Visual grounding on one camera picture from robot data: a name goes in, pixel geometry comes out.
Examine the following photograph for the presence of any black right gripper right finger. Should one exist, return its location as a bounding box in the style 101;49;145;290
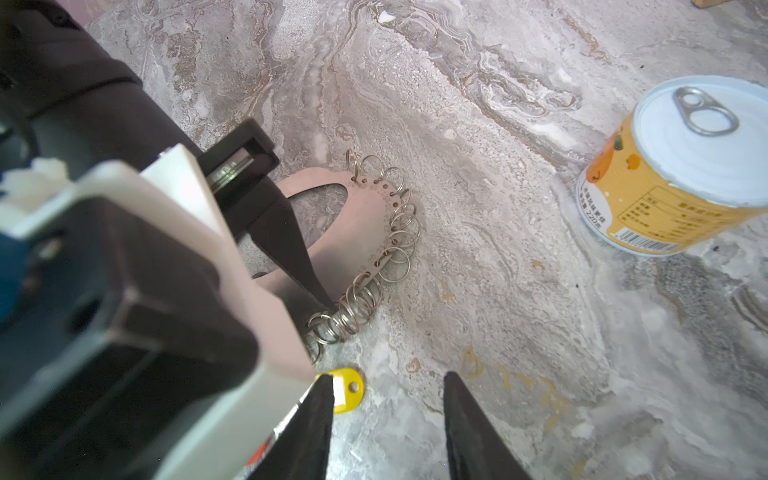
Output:
443;371;531;480

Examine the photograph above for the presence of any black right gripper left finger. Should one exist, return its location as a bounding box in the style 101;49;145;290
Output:
248;375;334;480

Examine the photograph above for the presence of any red key tag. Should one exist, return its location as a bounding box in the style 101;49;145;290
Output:
238;404;299;479

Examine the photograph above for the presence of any yellow key tag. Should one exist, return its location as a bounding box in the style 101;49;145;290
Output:
325;368;365;415

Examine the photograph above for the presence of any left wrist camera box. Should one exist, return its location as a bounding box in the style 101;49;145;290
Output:
1;145;315;479

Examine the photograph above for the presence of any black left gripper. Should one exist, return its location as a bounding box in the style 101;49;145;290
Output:
198;118;334;307

